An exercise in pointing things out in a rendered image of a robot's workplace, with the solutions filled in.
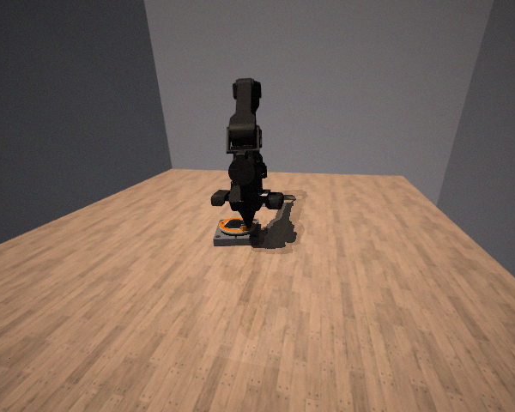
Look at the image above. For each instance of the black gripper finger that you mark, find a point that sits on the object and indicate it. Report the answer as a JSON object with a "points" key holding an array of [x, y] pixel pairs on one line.
{"points": [[244, 214], [252, 212]]}

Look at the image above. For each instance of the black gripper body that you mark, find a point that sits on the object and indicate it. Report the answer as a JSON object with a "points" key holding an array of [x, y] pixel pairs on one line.
{"points": [[274, 200]]}

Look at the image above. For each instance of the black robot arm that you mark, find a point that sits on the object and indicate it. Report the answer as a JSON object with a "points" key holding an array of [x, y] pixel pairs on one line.
{"points": [[246, 138]]}

